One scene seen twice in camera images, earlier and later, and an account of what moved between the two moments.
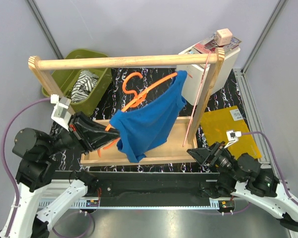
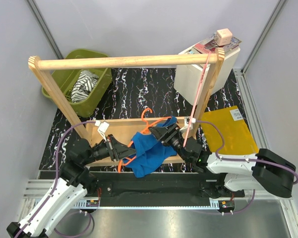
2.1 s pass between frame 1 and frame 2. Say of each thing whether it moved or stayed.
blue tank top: moved
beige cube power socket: stayed
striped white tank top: stayed
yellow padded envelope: stayed
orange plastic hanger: moved
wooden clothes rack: stayed
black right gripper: moved
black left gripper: moved
